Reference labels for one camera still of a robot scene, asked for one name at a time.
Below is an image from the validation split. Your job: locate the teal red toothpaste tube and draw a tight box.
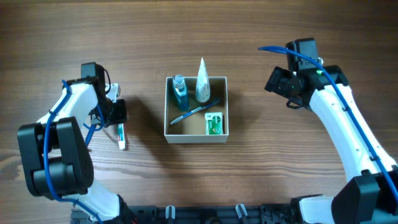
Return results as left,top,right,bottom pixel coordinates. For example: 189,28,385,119
117,123,126,150

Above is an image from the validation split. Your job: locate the blue mouthwash bottle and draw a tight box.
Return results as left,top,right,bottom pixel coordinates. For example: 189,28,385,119
172,75,189,111

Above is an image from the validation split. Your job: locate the blue white toothbrush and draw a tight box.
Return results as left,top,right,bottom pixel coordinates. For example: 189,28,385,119
170,99,221,125

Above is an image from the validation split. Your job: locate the green soap box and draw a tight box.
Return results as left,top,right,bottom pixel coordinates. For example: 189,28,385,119
205,112,224,135

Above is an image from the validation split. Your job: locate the white lotion tube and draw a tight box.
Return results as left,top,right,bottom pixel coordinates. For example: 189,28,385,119
195,58,211,103

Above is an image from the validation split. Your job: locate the blue razor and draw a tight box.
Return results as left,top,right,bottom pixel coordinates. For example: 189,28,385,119
84,124,96,146

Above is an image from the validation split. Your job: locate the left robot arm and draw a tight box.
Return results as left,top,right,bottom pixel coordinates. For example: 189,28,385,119
17,62,134,223

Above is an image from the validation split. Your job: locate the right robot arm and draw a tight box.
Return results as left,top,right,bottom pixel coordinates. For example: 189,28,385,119
264,38,397,223

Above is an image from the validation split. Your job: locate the white cardboard open box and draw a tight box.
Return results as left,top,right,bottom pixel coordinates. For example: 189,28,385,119
164,77,229,144

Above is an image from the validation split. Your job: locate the right blue cable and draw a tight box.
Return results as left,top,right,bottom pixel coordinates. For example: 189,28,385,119
257,45,398,206

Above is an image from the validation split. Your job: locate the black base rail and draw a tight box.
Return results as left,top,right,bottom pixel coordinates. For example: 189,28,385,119
70,203,296,224

